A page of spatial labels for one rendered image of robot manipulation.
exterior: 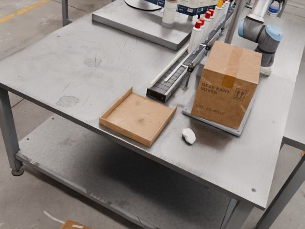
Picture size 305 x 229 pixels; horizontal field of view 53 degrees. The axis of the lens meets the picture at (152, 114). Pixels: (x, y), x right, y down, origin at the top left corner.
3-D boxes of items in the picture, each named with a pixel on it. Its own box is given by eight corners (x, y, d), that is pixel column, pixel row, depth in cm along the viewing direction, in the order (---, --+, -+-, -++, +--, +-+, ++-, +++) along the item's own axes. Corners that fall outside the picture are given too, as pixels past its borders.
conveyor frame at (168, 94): (228, 6, 280) (230, 0, 277) (240, 9, 278) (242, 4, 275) (145, 95, 162) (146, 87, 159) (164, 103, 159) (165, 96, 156)
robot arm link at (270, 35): (273, 54, 188) (282, 34, 179) (253, 46, 193) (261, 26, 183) (278, 47, 196) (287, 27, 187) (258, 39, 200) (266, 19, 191)
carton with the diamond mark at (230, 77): (202, 83, 174) (215, 39, 157) (244, 96, 170) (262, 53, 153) (189, 114, 152) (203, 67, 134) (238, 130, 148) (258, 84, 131)
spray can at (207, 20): (198, 39, 209) (206, 9, 196) (205, 41, 208) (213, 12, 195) (195, 42, 205) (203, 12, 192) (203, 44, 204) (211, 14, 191)
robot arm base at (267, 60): (251, 51, 208) (256, 38, 201) (273, 58, 205) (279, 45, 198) (248, 62, 197) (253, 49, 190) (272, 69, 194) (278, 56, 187)
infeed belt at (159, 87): (230, 5, 279) (232, 1, 277) (239, 7, 277) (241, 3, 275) (148, 94, 161) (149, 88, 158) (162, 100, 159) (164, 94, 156)
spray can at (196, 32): (189, 49, 196) (196, 18, 183) (196, 52, 195) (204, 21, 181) (185, 52, 192) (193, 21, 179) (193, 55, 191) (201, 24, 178)
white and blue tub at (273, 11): (267, 13, 245) (270, 5, 240) (275, 16, 243) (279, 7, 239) (265, 16, 240) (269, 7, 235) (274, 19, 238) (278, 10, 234)
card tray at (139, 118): (131, 92, 162) (132, 85, 160) (176, 111, 156) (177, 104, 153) (99, 123, 141) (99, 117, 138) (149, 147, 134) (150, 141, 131)
